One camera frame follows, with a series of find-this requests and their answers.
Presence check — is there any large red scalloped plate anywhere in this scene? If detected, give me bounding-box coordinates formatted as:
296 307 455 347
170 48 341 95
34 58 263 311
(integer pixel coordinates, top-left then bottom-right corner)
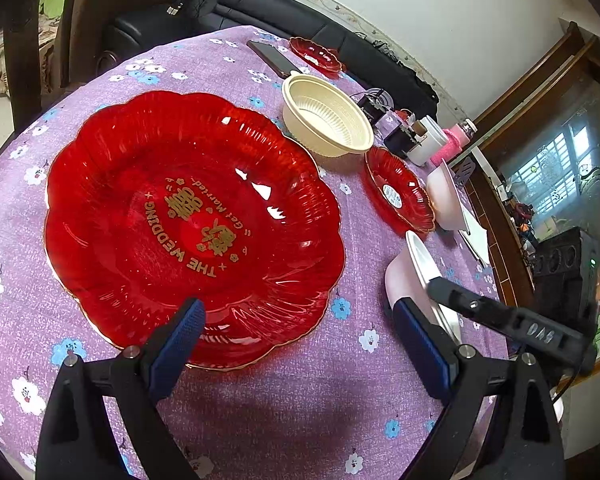
44 90 347 373

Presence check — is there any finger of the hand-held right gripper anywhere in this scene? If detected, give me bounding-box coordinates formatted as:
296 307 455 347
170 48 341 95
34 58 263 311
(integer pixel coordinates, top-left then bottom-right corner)
426 276 518 328

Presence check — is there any medium red scalloped plate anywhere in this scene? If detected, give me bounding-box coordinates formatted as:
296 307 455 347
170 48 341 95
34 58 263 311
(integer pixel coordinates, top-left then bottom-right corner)
364 146 437 233

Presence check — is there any black speaker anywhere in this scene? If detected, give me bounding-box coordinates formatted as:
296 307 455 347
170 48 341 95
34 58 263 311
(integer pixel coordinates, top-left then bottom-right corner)
530 227 600 321

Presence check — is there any purple floral tablecloth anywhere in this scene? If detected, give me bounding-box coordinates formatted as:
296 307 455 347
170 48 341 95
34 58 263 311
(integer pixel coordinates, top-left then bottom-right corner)
0 24 511 480

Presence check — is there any pink and white bowl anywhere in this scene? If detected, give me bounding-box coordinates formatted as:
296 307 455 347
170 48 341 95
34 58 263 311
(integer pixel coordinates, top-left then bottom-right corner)
384 230 463 346
426 160 473 232

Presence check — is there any black smartphone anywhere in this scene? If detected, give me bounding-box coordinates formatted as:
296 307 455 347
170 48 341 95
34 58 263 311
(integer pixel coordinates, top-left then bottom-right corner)
246 40 303 79

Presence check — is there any small red scalloped plate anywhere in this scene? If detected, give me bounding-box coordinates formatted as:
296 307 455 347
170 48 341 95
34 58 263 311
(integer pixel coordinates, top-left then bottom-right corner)
288 36 343 73

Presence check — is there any dark wooden chair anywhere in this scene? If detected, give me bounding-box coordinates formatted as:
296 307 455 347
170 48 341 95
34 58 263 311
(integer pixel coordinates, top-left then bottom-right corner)
0 0 81 161

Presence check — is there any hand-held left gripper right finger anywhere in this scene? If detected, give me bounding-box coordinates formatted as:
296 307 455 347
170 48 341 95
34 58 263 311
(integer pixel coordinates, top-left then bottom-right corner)
391 296 566 480

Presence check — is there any black leather sofa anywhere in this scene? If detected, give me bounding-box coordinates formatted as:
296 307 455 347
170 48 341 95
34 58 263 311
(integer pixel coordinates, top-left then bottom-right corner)
105 0 438 121

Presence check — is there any purple phone stand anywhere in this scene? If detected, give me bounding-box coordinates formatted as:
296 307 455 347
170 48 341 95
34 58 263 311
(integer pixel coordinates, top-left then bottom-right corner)
450 156 476 186

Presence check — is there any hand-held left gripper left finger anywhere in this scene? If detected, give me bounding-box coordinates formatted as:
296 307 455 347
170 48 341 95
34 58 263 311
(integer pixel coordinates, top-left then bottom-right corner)
36 298 207 480

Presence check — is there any pink water bottle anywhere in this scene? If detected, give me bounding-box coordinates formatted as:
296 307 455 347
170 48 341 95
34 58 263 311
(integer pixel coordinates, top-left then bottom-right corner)
430 119 478 167

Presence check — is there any cream ribbed plastic bowl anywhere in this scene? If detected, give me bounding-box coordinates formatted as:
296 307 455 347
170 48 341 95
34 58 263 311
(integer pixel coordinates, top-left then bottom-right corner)
281 73 375 152

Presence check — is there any white cup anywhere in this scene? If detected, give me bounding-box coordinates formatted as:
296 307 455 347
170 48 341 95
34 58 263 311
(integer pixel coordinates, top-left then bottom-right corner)
407 116 448 167

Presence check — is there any patterned blanket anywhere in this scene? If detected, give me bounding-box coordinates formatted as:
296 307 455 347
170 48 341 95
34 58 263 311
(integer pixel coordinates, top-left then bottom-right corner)
0 15 56 92

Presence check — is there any white notebook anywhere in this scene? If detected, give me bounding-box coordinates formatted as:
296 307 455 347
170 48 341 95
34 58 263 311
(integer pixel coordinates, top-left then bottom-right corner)
459 210 491 263

